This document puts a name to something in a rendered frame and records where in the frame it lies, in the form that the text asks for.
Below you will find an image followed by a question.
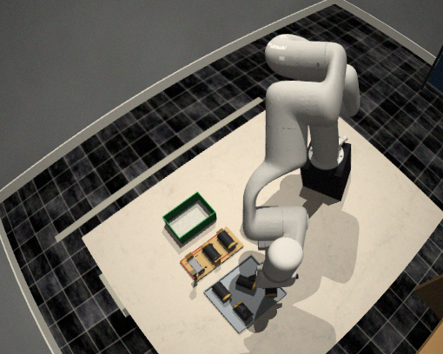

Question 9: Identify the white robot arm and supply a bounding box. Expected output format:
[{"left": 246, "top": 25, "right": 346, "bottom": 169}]
[{"left": 242, "top": 34, "right": 360, "bottom": 284}]

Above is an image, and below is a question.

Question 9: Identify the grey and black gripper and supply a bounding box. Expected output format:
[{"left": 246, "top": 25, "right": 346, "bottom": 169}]
[{"left": 248, "top": 269, "right": 299, "bottom": 289}]

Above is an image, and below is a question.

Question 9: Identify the black battery with gold end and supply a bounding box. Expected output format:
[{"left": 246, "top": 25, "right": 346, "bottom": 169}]
[
  {"left": 236, "top": 274, "right": 255, "bottom": 291},
  {"left": 233, "top": 301, "right": 254, "bottom": 322},
  {"left": 265, "top": 288, "right": 277, "bottom": 298},
  {"left": 217, "top": 230, "right": 236, "bottom": 251},
  {"left": 212, "top": 281, "right": 232, "bottom": 302},
  {"left": 202, "top": 242, "right": 221, "bottom": 262}
]

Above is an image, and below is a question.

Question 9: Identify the green open-top box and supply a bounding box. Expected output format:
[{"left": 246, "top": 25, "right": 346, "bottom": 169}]
[{"left": 162, "top": 191, "right": 217, "bottom": 245}]

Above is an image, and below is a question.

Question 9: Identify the tan battery board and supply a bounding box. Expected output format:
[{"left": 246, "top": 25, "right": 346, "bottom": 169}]
[{"left": 180, "top": 226, "right": 244, "bottom": 282}]

